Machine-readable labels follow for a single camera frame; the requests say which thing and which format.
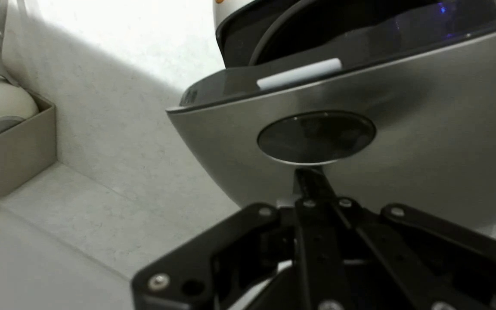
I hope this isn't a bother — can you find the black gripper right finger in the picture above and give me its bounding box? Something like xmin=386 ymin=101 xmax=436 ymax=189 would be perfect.
xmin=314 ymin=165 xmax=496 ymax=310

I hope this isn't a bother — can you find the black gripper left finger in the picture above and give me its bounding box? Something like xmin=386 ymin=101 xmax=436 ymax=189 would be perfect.
xmin=132 ymin=165 xmax=345 ymax=310

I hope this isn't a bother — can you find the silver rice cooker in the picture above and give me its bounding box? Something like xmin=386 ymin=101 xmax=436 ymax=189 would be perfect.
xmin=166 ymin=0 xmax=496 ymax=239

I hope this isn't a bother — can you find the cream frying pan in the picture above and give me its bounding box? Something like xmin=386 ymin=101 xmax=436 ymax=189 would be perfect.
xmin=0 ymin=0 xmax=42 ymax=194

